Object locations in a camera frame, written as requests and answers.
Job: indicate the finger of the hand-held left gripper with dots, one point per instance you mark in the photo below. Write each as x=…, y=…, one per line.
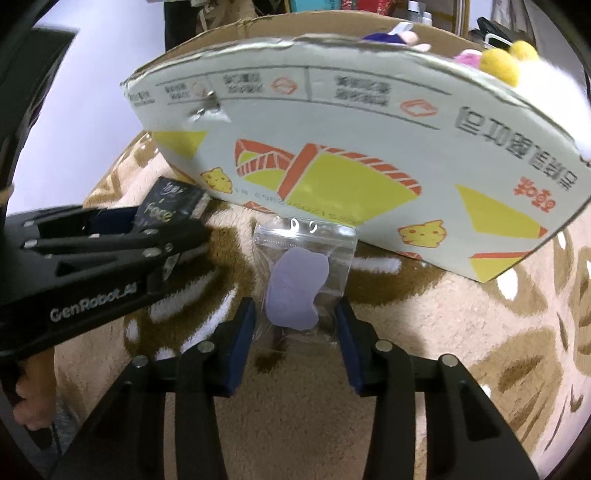
x=175, y=240
x=111, y=220

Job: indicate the pink bear plush toy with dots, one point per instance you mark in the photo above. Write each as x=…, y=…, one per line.
x=468, y=60

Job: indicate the row of small bottles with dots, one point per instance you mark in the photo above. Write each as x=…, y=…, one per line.
x=427, y=17

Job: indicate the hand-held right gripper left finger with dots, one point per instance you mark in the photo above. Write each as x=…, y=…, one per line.
x=240, y=350

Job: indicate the beige floral blanket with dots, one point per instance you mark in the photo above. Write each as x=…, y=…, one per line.
x=300, y=429

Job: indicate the person's left hand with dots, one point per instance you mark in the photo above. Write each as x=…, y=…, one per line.
x=34, y=397

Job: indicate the purple plush doll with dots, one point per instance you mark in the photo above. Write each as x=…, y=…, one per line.
x=388, y=38

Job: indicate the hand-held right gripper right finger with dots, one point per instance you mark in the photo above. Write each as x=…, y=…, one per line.
x=351, y=355

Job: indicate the printed cardboard box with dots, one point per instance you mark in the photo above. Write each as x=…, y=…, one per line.
x=369, y=138

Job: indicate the white trolley cart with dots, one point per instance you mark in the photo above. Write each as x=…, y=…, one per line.
x=496, y=39

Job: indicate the clear zip bag with purple pad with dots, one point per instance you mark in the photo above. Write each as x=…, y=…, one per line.
x=295, y=286

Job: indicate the white plush with yellow ears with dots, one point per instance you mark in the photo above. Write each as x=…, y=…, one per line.
x=554, y=87

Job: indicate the teal bag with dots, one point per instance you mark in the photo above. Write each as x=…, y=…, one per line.
x=314, y=4

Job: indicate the black sachet packet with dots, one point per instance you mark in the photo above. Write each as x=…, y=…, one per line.
x=166, y=203

